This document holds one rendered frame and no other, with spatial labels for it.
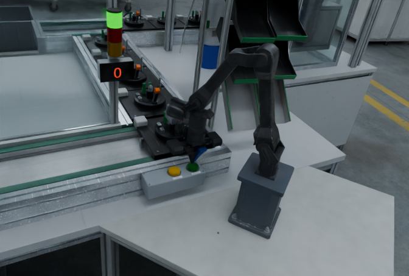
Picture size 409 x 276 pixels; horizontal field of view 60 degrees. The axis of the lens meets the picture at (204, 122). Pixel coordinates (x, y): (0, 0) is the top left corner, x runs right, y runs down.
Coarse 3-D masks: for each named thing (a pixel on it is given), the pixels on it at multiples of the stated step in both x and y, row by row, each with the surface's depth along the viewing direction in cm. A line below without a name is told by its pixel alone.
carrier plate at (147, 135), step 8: (152, 120) 145; (160, 120) 145; (136, 128) 140; (144, 128) 139; (152, 128) 140; (144, 136) 134; (152, 136) 135; (152, 144) 131; (160, 144) 131; (208, 144) 135; (152, 152) 127; (160, 152) 127; (168, 152) 128
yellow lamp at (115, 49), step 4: (108, 44) 120; (112, 44) 120; (116, 44) 120; (120, 44) 121; (108, 48) 121; (112, 48) 120; (116, 48) 121; (120, 48) 121; (108, 52) 122; (112, 52) 121; (116, 52) 121; (120, 52) 122; (112, 56) 122; (116, 56) 122
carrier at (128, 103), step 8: (160, 80) 158; (120, 88) 160; (144, 88) 157; (152, 88) 154; (160, 88) 160; (120, 96) 158; (128, 96) 159; (136, 96) 155; (144, 96) 157; (152, 96) 155; (160, 96) 158; (168, 96) 164; (128, 104) 153; (136, 104) 153; (144, 104) 151; (152, 104) 152; (160, 104) 153; (128, 112) 148; (136, 112) 148; (144, 112) 149; (152, 112) 150; (160, 112) 151
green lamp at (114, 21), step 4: (108, 12) 114; (108, 16) 115; (112, 16) 115; (116, 16) 115; (120, 16) 116; (108, 20) 116; (112, 20) 115; (116, 20) 116; (120, 20) 116; (108, 24) 116; (112, 24) 116; (116, 24) 116; (120, 24) 117; (116, 28) 117
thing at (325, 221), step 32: (224, 192) 130; (288, 192) 134; (320, 192) 136; (352, 192) 138; (128, 224) 112; (160, 224) 114; (192, 224) 115; (224, 224) 117; (288, 224) 120; (320, 224) 122; (352, 224) 124; (384, 224) 125; (160, 256) 104; (192, 256) 105; (224, 256) 106; (256, 256) 108; (288, 256) 109; (320, 256) 110; (352, 256) 112; (384, 256) 113
